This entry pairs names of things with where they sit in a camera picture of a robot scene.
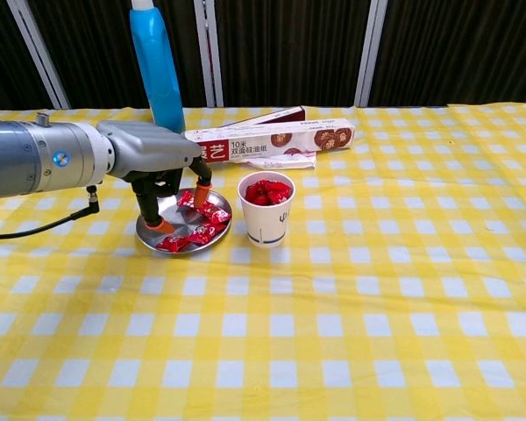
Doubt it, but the yellow white checked tablecloth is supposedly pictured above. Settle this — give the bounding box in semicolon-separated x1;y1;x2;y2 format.
0;103;526;421

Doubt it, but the white red baking paper box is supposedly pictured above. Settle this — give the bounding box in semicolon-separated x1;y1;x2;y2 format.
184;117;356;164

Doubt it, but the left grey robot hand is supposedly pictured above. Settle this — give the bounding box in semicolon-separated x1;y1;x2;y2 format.
96;120;215;233

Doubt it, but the black pleated curtain panel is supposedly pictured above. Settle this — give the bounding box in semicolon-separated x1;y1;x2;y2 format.
0;0;56;113
370;0;526;108
25;0;210;110
214;0;373;108

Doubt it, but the blue plastic bottle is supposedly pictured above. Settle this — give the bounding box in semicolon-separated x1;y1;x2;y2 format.
129;0;186;135

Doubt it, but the white paper cup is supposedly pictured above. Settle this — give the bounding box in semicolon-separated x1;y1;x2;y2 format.
237;171;296;250

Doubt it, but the white metal frame post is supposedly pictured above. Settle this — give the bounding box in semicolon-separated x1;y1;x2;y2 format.
353;0;389;108
193;0;224;109
6;0;71;110

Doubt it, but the long dark red box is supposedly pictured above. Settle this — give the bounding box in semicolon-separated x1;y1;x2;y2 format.
218;105;307;132

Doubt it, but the crumpled white pink wrapper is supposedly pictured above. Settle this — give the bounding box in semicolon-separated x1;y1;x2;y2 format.
240;151;317;171

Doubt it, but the round metal plate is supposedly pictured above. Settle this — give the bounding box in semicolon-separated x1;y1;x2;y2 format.
135;188;233;254

